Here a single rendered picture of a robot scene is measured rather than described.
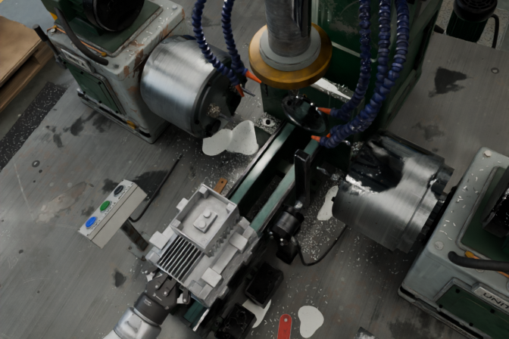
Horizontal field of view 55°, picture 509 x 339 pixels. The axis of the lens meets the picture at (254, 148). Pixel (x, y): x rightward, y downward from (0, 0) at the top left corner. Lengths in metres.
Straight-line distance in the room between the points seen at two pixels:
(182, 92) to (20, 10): 2.43
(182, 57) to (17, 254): 0.77
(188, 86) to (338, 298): 0.68
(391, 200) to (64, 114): 1.17
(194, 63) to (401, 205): 0.62
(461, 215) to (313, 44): 0.47
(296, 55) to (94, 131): 0.90
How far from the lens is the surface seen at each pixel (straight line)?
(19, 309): 1.56
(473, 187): 1.13
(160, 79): 1.32
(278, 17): 0.94
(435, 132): 1.61
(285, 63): 1.00
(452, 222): 1.08
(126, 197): 1.23
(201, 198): 1.13
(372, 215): 1.11
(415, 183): 1.10
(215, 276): 1.11
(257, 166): 1.37
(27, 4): 3.62
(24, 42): 3.14
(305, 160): 1.00
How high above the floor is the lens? 2.13
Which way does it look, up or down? 60 degrees down
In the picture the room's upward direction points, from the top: 10 degrees counter-clockwise
